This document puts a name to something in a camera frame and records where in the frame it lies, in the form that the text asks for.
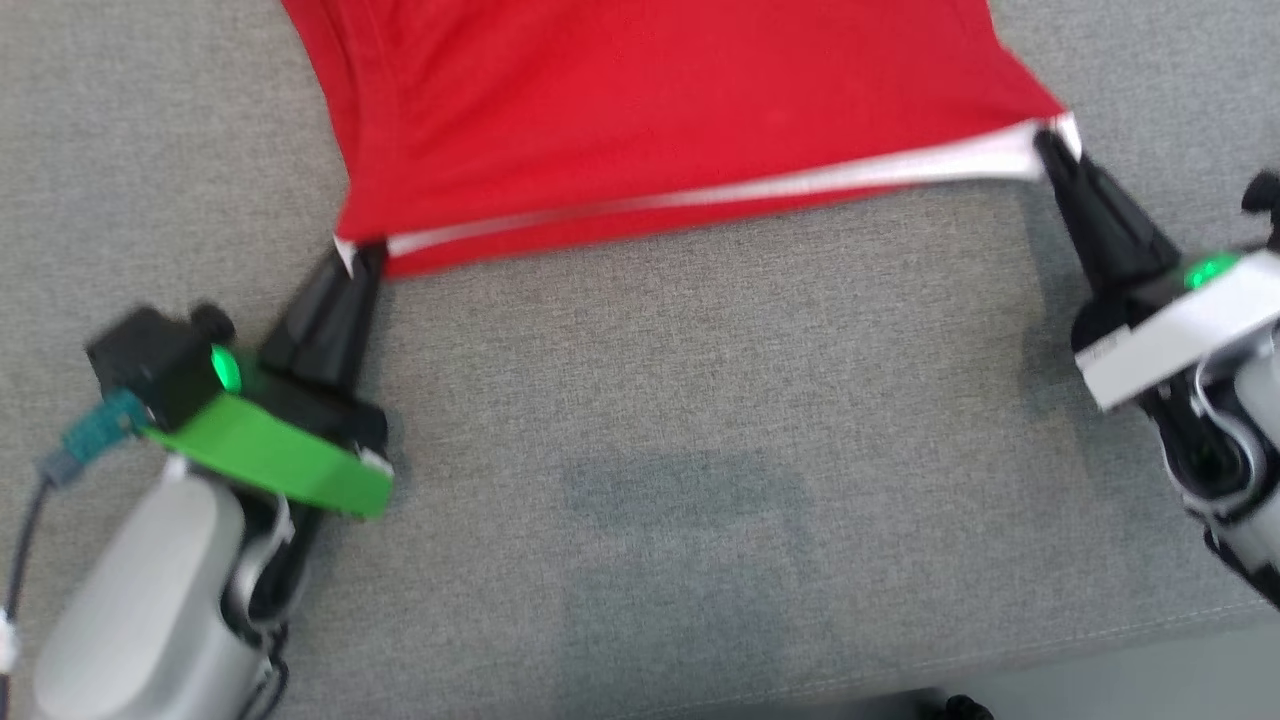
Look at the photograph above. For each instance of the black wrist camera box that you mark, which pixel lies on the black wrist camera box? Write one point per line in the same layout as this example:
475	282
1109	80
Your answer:
150	360
1265	195

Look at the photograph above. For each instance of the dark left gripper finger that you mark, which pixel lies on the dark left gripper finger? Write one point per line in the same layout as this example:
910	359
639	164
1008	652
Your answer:
300	345
350	340

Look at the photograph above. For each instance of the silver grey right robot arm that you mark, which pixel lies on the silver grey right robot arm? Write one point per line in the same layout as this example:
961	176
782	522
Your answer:
1255	400

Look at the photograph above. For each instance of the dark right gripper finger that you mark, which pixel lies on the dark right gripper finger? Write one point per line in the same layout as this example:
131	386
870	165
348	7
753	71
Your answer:
1130	240
1095	255

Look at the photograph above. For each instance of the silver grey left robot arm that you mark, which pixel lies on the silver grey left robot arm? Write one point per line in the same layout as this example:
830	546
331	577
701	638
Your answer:
140	600

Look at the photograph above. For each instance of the red shorts with white trim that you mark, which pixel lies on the red shorts with white trim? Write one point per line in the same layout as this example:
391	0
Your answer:
650	100

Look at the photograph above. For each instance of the teal left camera connector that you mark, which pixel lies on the teal left camera connector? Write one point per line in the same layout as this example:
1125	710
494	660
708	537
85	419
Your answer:
100	430

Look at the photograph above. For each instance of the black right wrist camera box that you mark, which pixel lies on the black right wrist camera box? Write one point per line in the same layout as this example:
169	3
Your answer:
1265	195

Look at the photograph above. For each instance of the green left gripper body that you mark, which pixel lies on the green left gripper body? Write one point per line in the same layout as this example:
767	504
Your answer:
280	455

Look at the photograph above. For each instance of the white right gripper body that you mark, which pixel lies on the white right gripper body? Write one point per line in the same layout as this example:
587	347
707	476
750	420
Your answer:
1170	335

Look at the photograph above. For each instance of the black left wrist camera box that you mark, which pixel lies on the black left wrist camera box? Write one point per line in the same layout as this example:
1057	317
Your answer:
150	360

